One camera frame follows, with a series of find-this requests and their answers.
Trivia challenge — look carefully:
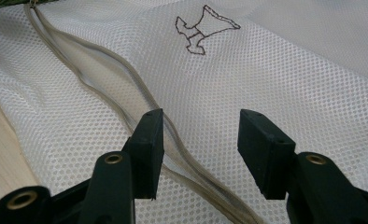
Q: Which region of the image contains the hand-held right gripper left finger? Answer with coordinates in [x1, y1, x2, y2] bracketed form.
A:
[78, 108, 165, 224]

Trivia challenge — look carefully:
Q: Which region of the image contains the white mesh laundry bag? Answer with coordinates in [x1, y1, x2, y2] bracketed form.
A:
[0, 0, 368, 224]

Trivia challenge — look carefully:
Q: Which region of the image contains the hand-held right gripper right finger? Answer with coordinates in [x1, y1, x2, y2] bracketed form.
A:
[237, 109, 368, 224]

